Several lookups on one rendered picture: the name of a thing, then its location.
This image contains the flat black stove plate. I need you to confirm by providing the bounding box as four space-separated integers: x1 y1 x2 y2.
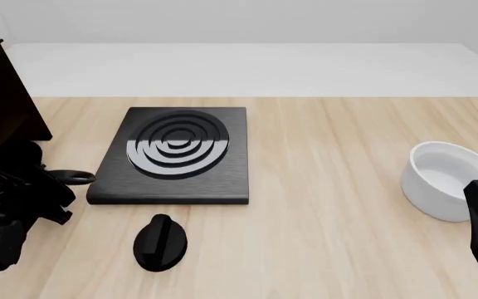
86 106 251 207

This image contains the dark wooden cabinet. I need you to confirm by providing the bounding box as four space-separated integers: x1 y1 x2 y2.
0 38 53 175

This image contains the small flat plate on stalk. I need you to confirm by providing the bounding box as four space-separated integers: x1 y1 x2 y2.
50 169 97 187

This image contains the white round pot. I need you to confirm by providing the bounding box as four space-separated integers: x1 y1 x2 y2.
400 140 478 223

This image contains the round black stove knob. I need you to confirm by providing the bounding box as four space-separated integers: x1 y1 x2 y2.
133 213 189 273

